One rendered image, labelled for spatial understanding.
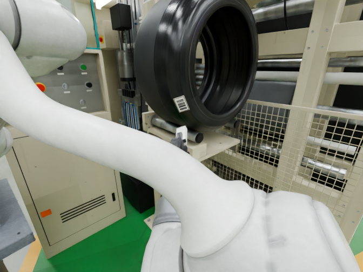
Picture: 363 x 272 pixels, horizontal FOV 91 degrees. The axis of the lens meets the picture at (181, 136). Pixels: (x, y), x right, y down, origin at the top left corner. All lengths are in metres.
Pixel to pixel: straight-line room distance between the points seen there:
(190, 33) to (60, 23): 0.34
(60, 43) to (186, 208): 0.46
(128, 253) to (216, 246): 1.32
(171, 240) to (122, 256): 1.19
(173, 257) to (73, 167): 1.10
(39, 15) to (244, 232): 0.50
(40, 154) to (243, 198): 1.16
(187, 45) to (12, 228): 0.86
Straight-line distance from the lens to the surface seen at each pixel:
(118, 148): 0.21
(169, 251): 0.29
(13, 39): 0.49
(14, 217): 0.96
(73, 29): 0.56
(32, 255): 1.75
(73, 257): 1.59
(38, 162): 1.27
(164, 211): 0.35
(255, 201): 0.20
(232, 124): 0.95
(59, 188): 1.36
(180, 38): 0.62
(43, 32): 0.50
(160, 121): 0.92
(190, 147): 0.74
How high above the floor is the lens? 1.18
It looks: 21 degrees down
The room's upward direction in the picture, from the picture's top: straight up
